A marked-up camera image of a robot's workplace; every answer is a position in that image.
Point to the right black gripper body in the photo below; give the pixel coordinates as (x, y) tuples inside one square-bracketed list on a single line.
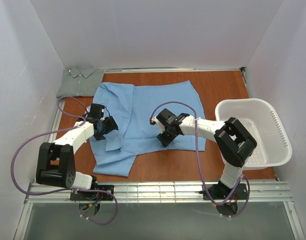
[(164, 138)]

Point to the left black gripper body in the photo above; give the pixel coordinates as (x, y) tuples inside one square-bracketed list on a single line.
[(107, 125)]

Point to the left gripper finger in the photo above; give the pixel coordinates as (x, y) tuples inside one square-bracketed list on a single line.
[(98, 135), (110, 124)]

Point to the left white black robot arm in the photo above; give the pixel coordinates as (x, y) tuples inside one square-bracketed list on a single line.
[(56, 161)]

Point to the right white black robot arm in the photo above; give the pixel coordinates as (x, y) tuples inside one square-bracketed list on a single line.
[(234, 141)]

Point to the folded grey long sleeve shirt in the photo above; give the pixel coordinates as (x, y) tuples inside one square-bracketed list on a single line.
[(84, 83)]

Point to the white plastic laundry basket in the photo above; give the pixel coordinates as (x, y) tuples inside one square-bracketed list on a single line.
[(262, 121)]

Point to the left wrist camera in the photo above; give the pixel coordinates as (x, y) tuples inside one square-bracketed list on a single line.
[(88, 113)]

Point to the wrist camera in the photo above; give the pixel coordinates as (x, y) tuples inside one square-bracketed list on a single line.
[(155, 121), (88, 113)]

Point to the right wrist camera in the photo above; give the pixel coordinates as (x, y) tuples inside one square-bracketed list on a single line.
[(155, 121)]

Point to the aluminium front frame rail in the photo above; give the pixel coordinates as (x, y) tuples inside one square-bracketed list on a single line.
[(170, 192)]

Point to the aluminium back frame rail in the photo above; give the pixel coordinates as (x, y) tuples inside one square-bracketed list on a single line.
[(156, 70)]

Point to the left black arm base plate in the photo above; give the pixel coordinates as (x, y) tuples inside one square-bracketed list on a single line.
[(94, 196)]

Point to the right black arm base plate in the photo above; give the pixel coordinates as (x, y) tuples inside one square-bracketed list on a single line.
[(220, 191)]

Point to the aluminium right frame rail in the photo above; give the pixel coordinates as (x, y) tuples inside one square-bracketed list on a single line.
[(243, 74)]

